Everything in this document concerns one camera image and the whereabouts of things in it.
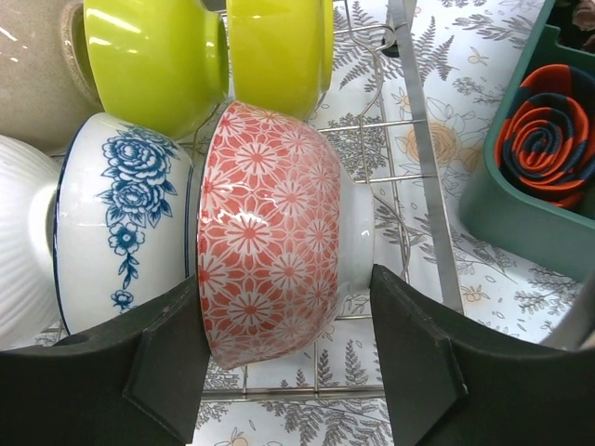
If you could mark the lime green bowl left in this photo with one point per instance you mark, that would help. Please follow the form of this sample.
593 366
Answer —
158 63

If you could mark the pink black rolled tie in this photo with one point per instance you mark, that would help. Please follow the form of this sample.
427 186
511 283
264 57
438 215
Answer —
576 21

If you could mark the floral table mat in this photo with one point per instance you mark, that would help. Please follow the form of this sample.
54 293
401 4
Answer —
466 52

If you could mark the beige floral bowl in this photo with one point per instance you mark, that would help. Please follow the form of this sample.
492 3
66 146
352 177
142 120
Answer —
47 86

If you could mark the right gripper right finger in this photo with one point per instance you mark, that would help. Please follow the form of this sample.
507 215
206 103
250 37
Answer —
449 380

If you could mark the lime green bowl right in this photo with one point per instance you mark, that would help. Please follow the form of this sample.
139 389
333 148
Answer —
281 53

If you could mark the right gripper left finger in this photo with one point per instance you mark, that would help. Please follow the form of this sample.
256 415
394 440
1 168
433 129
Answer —
136 379

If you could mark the red pattern bowl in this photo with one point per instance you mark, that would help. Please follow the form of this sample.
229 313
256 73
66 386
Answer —
284 236

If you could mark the lime green bowl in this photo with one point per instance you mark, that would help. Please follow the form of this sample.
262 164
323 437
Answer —
281 53
158 63

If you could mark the green divided organizer tray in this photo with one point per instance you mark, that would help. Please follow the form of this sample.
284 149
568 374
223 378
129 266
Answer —
494 211

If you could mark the orange navy rolled tie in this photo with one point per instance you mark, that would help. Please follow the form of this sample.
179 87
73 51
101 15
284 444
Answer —
545 148

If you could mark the steel two-tier dish rack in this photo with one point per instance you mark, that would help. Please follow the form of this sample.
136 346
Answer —
418 139

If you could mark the blue floral white bowl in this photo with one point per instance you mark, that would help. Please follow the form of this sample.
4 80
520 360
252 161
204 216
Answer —
125 213

